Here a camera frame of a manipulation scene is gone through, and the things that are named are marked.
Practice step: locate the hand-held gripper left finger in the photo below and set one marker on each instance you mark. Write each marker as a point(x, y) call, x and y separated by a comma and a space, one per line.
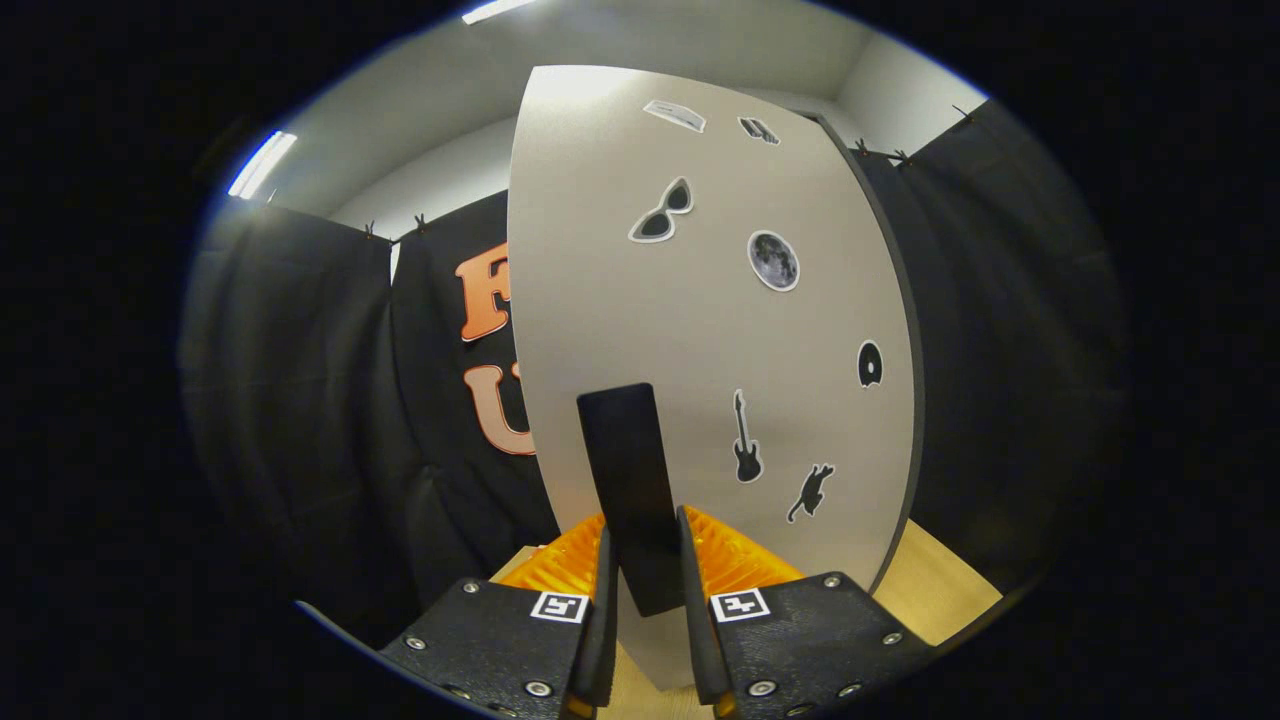
point(600, 640)

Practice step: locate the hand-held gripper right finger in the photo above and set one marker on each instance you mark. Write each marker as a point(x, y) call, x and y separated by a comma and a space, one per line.
point(695, 630)

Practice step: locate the beige shoe cabinet door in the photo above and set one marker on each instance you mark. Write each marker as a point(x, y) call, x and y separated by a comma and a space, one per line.
point(620, 300)

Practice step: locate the black backdrop cloth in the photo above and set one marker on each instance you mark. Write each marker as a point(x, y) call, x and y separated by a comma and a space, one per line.
point(300, 400)

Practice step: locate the long ceiling light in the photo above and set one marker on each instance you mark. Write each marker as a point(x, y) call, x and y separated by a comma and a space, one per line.
point(262, 165)
point(495, 9)

